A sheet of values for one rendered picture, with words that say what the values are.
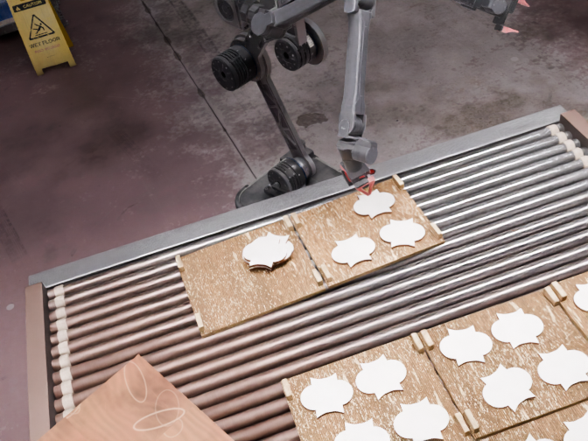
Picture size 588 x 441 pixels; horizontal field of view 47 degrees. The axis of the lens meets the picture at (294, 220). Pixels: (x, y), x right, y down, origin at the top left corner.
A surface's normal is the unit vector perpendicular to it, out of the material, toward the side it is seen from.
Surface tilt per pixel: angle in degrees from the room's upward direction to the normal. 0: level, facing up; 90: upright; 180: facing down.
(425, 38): 0
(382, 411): 0
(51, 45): 78
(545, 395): 0
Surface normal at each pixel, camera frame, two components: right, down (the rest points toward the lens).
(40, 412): -0.14, -0.70
